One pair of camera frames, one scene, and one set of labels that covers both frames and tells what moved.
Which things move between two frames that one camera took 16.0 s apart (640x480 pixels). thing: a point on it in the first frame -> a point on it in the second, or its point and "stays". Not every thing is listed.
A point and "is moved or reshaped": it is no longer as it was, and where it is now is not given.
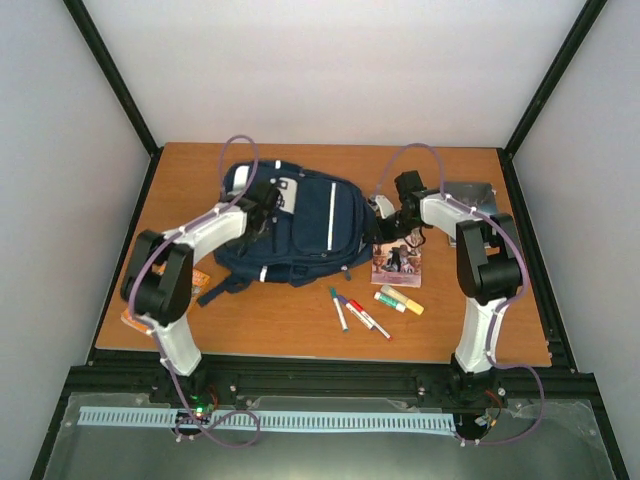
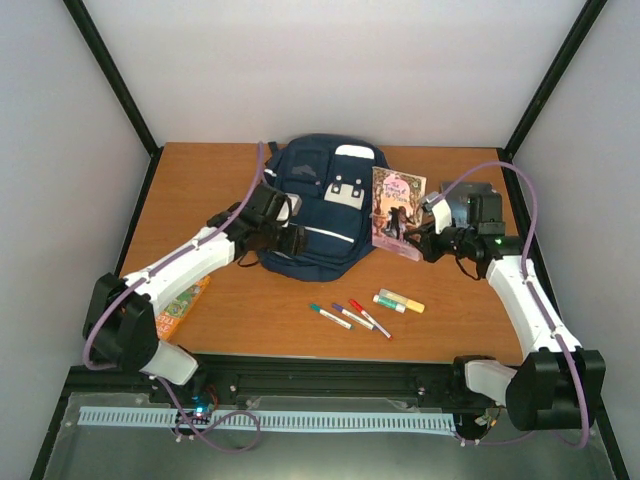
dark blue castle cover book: [476, 195] stays
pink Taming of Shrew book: [396, 263] is moved or reshaped
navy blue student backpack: [324, 229] is moved or reshaped
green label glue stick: [390, 301] stays
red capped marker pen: [360, 309] stays
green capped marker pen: [339, 309] -> [332, 317]
